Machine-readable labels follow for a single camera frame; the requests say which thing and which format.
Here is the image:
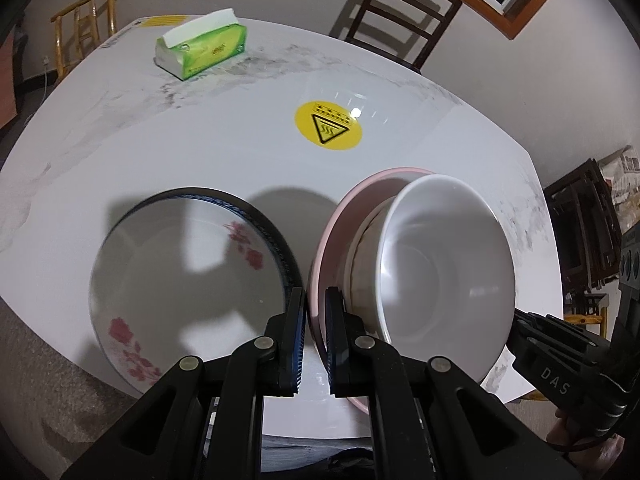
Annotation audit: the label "wood-framed barred window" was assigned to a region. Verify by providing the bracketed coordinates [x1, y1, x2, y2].
[415, 0, 573, 41]

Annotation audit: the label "person's right hand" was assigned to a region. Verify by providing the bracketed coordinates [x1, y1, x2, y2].
[547, 405, 627, 468]

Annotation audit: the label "white bowl with pink base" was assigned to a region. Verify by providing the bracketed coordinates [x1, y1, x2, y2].
[350, 174, 516, 385]

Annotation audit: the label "pink cloth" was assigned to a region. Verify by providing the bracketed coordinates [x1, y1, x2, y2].
[0, 35, 16, 131]

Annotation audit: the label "newspaper on wall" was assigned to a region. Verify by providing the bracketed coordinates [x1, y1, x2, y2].
[602, 146, 640, 201]

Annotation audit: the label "green tissue box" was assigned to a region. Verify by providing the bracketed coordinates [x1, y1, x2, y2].
[154, 8, 249, 81]

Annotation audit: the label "round yellow warning sticker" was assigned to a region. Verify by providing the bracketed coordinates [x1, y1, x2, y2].
[292, 101, 363, 152]

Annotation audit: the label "bamboo chair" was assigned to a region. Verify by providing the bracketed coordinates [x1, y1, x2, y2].
[50, 0, 122, 81]
[565, 295, 610, 333]

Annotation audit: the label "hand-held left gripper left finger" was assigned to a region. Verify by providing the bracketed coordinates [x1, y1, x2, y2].
[60, 287, 307, 480]

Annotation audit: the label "yellow table edge label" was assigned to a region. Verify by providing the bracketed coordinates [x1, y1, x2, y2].
[137, 15, 194, 29]

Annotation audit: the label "white pink-flower plate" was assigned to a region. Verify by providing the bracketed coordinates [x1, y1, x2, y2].
[90, 199, 288, 395]

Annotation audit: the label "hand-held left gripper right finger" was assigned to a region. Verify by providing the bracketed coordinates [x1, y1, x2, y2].
[324, 286, 568, 480]

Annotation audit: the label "dark wooden slat chair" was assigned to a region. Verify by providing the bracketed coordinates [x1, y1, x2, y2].
[342, 0, 463, 72]

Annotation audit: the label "large pink bowl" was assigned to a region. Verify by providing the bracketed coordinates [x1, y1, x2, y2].
[306, 167, 436, 413]

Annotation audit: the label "stacked dark wooden chairs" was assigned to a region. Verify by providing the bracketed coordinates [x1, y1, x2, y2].
[542, 158, 626, 293]

